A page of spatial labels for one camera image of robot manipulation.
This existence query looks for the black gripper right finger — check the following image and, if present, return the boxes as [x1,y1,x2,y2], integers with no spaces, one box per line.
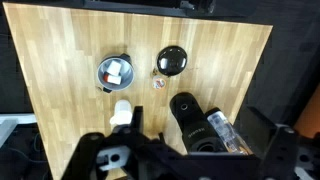
[241,106,301,180]

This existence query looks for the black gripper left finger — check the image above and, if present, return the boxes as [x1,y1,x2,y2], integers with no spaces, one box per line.
[61,105,145,180]

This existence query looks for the coffee pod capsule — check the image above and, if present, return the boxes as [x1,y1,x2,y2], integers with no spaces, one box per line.
[152,75,167,90]

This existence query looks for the black coffee machine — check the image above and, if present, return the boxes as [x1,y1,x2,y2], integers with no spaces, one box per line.
[169,92,254,156]

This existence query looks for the white mug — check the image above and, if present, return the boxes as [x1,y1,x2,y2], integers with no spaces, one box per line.
[109,99,134,127]

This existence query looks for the white cup with red end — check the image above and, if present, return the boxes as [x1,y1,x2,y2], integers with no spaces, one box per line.
[103,72,122,86]

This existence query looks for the white paper cup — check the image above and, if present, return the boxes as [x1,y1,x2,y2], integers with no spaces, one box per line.
[106,59,123,77]

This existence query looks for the black round pot lid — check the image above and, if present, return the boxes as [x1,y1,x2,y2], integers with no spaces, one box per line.
[156,45,188,77]

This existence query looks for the black equipment rig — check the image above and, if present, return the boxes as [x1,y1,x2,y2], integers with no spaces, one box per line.
[83,0,218,18]

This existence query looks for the wooden desk white legs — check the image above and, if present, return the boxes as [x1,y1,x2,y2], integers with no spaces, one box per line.
[0,113,37,149]

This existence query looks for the grey pot black handles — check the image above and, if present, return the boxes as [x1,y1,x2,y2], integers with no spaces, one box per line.
[96,53,136,94]

